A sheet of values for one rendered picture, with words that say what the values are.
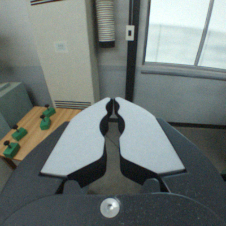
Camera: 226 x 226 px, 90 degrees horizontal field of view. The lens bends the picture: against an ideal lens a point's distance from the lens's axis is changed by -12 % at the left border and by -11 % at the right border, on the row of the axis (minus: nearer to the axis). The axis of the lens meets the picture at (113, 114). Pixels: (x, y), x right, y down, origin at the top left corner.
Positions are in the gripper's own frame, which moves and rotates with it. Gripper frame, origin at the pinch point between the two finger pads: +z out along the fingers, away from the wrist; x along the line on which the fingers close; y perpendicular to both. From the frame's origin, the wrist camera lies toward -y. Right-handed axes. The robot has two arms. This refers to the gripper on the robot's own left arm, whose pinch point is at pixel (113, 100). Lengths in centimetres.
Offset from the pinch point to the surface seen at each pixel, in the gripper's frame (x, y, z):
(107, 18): -5, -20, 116
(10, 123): -125, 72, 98
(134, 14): 19, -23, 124
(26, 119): -90, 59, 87
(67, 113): -49, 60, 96
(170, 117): 75, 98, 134
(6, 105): -123, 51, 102
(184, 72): 79, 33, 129
